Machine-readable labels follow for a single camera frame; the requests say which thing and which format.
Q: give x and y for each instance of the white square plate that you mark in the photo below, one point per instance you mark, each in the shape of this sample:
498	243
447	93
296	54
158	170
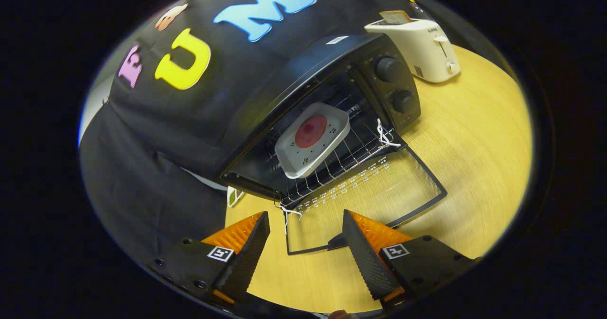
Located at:
294	162

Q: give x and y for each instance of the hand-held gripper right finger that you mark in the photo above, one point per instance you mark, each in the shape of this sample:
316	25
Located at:
365	262

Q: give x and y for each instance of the black backdrop cloth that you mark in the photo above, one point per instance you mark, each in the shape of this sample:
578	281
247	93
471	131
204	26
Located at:
156	143

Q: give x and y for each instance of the pink ham slice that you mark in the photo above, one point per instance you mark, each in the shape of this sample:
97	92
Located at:
310	132

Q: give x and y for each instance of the brown bread slice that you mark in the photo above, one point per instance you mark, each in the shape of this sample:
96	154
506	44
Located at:
395	16

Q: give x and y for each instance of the black toaster oven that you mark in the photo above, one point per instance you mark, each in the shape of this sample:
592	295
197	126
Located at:
303	68

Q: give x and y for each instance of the cream pop-up toaster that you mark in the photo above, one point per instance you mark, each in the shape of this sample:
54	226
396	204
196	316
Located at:
427	53

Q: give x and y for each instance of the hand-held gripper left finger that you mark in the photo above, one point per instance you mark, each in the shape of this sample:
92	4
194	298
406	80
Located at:
246	257

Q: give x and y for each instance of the white divided dish with beans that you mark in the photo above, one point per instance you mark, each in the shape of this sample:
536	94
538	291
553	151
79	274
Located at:
234	196

